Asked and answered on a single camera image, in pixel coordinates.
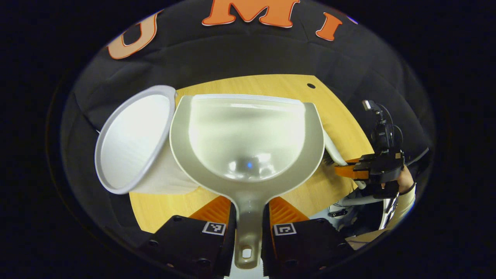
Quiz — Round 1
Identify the grey plastic dustpan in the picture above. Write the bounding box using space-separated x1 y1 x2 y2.
169 94 325 270

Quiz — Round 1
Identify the white ribbed garbage bin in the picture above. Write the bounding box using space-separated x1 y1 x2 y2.
95 85 200 195

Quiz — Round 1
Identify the small grey broom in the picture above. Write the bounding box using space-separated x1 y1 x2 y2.
322 130 367 190

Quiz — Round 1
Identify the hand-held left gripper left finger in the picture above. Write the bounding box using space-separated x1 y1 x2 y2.
138 196 237 279

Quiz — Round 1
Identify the person's white striped jacket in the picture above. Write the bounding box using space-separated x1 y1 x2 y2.
378 192 401 233

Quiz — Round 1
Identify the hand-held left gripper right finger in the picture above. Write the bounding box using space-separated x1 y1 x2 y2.
262 196 355 277

